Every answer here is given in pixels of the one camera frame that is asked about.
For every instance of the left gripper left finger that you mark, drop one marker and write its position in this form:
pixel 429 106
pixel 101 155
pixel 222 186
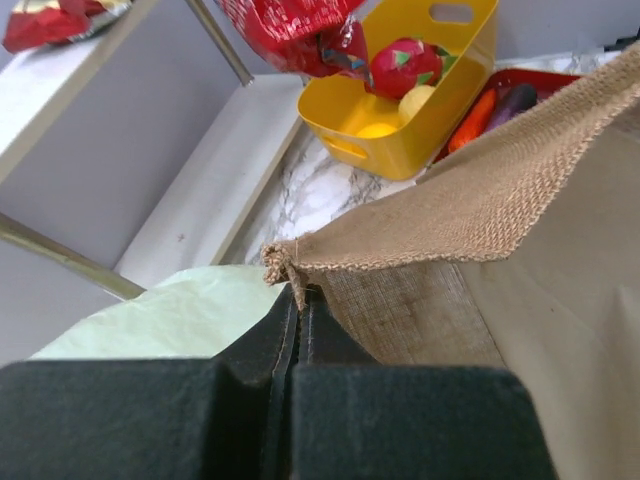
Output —
pixel 145 419

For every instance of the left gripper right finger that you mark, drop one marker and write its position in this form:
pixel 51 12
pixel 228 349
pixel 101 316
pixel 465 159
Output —
pixel 353 418

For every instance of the green plastic grocery bag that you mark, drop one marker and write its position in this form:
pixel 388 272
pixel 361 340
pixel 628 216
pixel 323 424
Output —
pixel 195 313

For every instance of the brown paper bag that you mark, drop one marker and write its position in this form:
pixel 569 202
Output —
pixel 521 251

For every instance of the yellow potato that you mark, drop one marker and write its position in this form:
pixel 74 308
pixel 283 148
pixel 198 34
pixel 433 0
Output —
pixel 413 101

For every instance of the orange carrot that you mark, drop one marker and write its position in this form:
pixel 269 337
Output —
pixel 475 122

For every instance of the purple eggplant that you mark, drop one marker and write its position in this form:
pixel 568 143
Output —
pixel 517 100

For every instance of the red dragon fruit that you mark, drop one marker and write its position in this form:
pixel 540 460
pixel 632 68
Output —
pixel 405 64

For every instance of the red snack packet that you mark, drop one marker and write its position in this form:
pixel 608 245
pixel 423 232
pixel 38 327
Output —
pixel 316 38

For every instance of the white chips packet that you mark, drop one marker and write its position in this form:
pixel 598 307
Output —
pixel 33 24

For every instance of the white two-tier shelf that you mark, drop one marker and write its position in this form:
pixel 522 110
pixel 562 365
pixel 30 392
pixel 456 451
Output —
pixel 157 95

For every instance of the yellow plastic tub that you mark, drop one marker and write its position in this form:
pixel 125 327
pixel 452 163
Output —
pixel 366 131

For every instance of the red lacquer tray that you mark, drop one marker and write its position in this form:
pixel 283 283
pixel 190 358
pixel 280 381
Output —
pixel 525 80

